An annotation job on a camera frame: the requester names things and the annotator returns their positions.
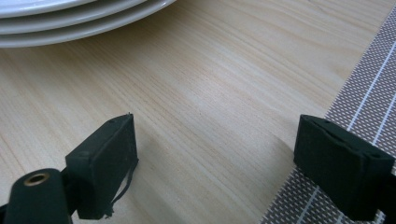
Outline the grey striped woven placemat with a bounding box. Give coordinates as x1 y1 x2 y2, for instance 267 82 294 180
258 5 396 224

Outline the stack of white plates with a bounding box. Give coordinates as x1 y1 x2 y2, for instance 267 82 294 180
0 0 177 49

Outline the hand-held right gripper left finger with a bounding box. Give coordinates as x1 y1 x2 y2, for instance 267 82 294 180
64 112 140 220

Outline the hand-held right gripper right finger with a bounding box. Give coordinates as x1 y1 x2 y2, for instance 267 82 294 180
292 114 396 222

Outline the white ceramic plate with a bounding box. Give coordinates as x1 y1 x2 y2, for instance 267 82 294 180
0 0 148 35
0 0 98 19

